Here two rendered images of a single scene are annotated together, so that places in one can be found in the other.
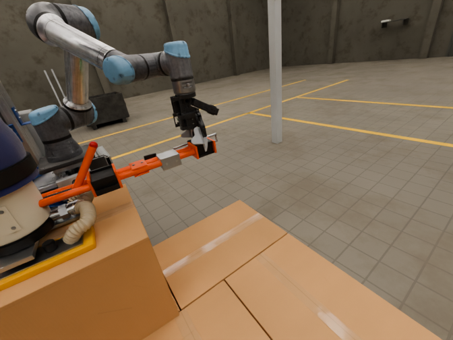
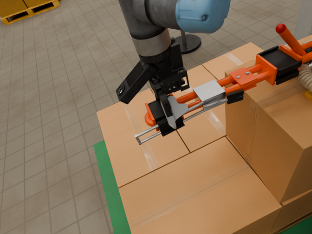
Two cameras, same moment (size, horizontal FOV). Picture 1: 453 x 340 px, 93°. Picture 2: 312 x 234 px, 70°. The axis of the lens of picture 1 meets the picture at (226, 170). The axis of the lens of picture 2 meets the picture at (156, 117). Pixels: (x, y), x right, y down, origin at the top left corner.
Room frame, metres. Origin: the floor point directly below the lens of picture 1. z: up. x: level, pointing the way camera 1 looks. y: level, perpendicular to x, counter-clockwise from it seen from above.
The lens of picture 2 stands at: (1.20, 0.23, 1.52)
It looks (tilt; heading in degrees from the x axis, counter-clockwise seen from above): 47 degrees down; 204
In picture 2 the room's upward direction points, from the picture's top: 20 degrees counter-clockwise
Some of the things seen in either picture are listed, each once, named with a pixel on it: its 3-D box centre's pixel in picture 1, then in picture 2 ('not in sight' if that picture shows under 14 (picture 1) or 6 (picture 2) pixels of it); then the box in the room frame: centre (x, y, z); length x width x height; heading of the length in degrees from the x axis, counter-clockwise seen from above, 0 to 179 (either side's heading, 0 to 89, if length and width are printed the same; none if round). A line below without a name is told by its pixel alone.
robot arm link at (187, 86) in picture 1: (184, 87); (151, 38); (0.79, 0.10, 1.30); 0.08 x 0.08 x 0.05
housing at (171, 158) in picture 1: (168, 159); (209, 95); (0.73, 0.20, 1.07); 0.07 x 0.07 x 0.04; 28
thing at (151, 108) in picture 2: (201, 147); (164, 111); (0.79, 0.08, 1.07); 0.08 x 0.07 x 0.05; 118
